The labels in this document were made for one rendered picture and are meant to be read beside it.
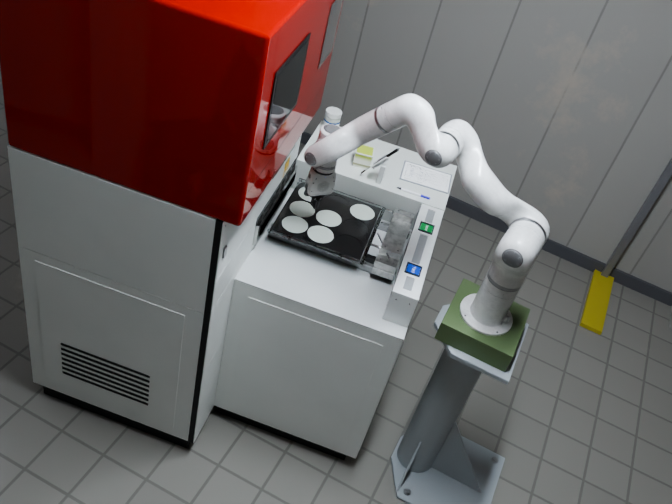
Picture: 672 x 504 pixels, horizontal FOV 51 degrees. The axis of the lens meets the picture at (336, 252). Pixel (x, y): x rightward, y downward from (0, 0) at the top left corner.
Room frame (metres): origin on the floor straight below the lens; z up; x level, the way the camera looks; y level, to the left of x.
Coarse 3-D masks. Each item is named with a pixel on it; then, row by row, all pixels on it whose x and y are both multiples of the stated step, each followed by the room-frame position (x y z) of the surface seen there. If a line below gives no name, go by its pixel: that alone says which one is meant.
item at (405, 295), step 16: (432, 208) 2.32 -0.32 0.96; (416, 224) 2.19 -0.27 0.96; (432, 224) 2.22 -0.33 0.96; (416, 240) 2.09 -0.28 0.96; (432, 240) 2.12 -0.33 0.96; (416, 256) 2.01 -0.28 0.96; (400, 272) 1.89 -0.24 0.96; (400, 288) 1.81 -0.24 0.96; (416, 288) 1.83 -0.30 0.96; (400, 304) 1.78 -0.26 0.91; (416, 304) 1.78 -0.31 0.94; (400, 320) 1.78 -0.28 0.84
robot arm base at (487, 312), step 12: (480, 288) 1.85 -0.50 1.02; (492, 288) 1.80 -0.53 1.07; (468, 300) 1.90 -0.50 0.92; (480, 300) 1.82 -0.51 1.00; (492, 300) 1.80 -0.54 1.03; (504, 300) 1.79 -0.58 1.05; (468, 312) 1.84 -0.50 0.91; (480, 312) 1.81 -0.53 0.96; (492, 312) 1.79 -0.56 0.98; (504, 312) 1.81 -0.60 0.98; (468, 324) 1.78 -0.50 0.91; (480, 324) 1.79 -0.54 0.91; (492, 324) 1.80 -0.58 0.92; (504, 324) 1.83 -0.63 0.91
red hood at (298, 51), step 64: (0, 0) 1.65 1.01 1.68; (64, 0) 1.63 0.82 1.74; (128, 0) 1.62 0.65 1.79; (192, 0) 1.66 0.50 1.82; (256, 0) 1.76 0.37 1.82; (320, 0) 2.03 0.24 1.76; (0, 64) 1.66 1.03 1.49; (64, 64) 1.64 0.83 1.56; (128, 64) 1.62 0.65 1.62; (192, 64) 1.60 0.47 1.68; (256, 64) 1.58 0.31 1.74; (320, 64) 2.21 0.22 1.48; (64, 128) 1.64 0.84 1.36; (128, 128) 1.62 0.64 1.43; (192, 128) 1.60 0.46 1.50; (256, 128) 1.59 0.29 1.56; (192, 192) 1.59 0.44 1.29; (256, 192) 1.69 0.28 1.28
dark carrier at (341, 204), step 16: (288, 208) 2.15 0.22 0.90; (320, 208) 2.20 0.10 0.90; (336, 208) 2.23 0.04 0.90; (320, 224) 2.11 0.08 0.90; (352, 224) 2.16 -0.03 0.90; (368, 224) 2.19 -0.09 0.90; (304, 240) 1.99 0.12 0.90; (336, 240) 2.04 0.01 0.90; (352, 240) 2.07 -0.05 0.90; (352, 256) 1.98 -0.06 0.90
